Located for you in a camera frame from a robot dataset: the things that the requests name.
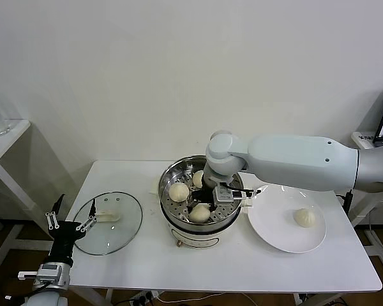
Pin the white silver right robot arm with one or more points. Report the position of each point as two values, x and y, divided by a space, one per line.
290 162

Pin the white side table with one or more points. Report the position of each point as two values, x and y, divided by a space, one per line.
6 137

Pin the round glass pot lid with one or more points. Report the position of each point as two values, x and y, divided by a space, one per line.
124 229

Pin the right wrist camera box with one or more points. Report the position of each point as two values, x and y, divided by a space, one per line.
225 194

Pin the white power strip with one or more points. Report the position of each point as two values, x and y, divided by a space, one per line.
140 300

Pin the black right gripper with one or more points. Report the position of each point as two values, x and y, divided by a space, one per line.
205 194

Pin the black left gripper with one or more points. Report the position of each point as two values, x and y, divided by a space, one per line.
65 237

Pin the white electric cooker pot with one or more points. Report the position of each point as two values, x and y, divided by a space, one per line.
194 239

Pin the white steamed baozi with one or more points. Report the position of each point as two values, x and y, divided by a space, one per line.
199 215
178 192
197 179
304 218

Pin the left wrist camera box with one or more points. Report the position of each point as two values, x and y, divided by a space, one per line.
28 275

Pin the white round plate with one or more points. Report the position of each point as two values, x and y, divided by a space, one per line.
268 229

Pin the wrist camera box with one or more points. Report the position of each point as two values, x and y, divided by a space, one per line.
225 194
28 275

